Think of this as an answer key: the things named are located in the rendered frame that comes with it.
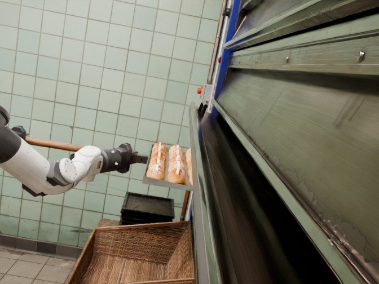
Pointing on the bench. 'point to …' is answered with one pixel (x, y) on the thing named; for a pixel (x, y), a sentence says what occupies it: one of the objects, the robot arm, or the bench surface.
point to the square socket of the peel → (139, 158)
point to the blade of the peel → (167, 175)
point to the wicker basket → (183, 258)
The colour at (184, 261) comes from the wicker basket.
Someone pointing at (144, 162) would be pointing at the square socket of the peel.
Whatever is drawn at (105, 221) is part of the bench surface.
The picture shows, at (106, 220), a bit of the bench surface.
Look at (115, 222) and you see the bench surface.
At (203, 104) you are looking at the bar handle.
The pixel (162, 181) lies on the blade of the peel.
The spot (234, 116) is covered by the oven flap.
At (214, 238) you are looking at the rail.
